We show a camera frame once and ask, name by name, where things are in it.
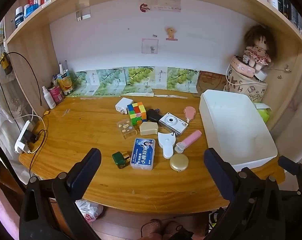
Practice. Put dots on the white plastic bag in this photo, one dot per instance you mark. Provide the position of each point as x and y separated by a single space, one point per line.
89 211

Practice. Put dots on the blue white plastic box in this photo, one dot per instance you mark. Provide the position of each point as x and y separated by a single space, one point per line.
142 155

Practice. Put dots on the round gold compact mirror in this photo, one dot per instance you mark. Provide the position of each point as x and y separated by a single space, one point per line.
178 163

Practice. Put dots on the bear wall sticker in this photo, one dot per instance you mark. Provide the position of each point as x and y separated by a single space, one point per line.
171 33

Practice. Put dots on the white pen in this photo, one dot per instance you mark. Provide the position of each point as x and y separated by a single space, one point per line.
60 68

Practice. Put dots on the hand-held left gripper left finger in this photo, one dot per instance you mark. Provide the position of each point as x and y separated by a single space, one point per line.
87 170

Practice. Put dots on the printed canvas bag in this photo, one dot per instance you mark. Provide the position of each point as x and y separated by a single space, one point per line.
240 85

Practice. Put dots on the white toy camera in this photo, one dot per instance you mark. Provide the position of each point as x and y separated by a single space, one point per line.
170 123

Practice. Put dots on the brown haired rag doll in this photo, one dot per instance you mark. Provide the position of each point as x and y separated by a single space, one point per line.
259 51

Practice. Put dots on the pink cloth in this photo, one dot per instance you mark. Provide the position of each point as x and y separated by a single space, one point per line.
1 205

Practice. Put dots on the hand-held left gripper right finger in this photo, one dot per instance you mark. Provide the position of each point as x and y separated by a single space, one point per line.
220 175

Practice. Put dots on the green tissue pack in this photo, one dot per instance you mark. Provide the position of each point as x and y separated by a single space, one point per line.
263 113

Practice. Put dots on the brown printed cardboard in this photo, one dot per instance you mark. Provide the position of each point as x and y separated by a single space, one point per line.
210 82

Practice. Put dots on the orange print pack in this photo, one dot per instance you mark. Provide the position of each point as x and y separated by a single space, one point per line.
64 83

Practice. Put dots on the dark bottle white cap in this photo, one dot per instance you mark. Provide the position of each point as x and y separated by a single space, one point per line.
19 17

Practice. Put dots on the black power adapter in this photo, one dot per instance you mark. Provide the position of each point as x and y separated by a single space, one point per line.
153 116

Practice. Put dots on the white floral curtain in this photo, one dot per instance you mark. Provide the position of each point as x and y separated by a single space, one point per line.
295 120

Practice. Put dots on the pink wall sticker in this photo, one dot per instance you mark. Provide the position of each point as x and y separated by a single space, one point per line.
144 7

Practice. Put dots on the pink snack can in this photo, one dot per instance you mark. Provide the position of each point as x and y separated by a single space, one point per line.
56 95

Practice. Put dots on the white round gadget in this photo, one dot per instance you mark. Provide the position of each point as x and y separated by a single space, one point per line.
261 76

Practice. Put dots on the white plastic storage bin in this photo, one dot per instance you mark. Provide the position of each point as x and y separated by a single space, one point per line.
230 120

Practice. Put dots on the colourful puzzle cube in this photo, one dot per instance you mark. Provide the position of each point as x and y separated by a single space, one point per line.
137 113

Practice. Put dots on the blue label bottle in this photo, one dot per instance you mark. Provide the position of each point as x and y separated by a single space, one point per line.
30 10

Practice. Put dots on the white lace curtain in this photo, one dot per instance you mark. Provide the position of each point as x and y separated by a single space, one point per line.
6 100

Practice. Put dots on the green bottle gold cap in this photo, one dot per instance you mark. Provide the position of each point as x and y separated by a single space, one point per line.
118 158

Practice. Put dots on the row of dark bottles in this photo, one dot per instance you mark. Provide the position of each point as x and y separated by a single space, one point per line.
289 10

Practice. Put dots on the white power strip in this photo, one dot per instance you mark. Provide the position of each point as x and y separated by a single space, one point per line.
22 140

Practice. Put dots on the clear acrylic stand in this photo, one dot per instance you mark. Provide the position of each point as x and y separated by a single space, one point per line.
126 127

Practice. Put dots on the black plug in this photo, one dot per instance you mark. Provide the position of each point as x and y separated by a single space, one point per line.
31 136

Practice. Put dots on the beige plastic box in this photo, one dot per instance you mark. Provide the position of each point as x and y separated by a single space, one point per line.
148 129

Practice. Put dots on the pink white handheld tool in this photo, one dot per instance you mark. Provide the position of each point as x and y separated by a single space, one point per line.
190 138

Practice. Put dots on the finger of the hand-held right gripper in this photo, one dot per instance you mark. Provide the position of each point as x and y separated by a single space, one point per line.
301 177

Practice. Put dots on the pink mesh slipper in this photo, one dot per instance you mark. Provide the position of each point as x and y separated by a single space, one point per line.
171 228
152 230

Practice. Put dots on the white tape dispenser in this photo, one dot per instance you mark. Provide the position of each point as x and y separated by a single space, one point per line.
167 147

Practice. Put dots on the white spray bottle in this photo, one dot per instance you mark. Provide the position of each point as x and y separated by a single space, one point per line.
49 100

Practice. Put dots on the small pink paddle brush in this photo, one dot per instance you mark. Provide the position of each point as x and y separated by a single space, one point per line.
190 112

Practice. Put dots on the yellow hanging pouch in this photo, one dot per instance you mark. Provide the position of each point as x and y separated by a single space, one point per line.
5 63

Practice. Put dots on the white wall charger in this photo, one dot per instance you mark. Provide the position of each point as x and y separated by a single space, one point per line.
122 104

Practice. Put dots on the pink round box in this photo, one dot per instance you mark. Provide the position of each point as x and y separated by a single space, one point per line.
240 67

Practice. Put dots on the square paper note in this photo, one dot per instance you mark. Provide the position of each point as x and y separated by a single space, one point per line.
150 45

